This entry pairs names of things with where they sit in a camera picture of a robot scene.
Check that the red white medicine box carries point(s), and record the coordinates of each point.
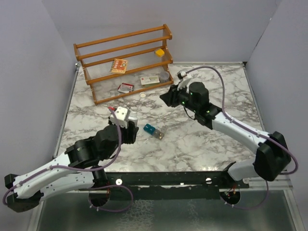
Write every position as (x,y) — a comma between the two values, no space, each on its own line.
(125,88)

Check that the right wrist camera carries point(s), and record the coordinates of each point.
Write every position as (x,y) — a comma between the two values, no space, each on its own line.
(184,77)

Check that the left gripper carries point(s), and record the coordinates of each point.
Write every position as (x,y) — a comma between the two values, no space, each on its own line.
(130,132)

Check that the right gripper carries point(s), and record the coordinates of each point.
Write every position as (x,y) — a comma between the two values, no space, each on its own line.
(171,97)

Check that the white bottle cap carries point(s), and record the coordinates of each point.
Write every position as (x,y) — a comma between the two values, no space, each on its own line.
(142,95)

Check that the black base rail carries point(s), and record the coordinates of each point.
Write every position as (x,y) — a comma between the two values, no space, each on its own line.
(171,185)

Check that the blue and grey pill organizer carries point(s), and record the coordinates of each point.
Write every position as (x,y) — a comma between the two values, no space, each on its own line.
(153,131)

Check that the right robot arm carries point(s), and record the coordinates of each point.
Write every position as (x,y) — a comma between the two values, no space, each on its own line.
(271,156)

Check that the clear round plastic jar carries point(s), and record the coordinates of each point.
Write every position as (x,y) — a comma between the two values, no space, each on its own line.
(164,77)

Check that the orange spiral notebook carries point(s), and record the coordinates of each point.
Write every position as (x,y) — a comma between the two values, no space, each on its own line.
(119,66)

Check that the green white medicine box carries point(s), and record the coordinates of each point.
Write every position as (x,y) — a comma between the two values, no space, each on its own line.
(149,80)

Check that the wooden three-tier shelf rack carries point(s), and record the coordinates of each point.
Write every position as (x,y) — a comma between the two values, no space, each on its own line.
(138,48)

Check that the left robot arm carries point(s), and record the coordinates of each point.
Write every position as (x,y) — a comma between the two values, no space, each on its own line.
(75,169)

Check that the yellow lidded small jar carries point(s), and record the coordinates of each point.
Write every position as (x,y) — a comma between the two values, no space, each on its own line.
(159,52)

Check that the white pill bottle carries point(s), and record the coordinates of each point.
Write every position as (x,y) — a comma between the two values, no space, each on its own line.
(133,117)

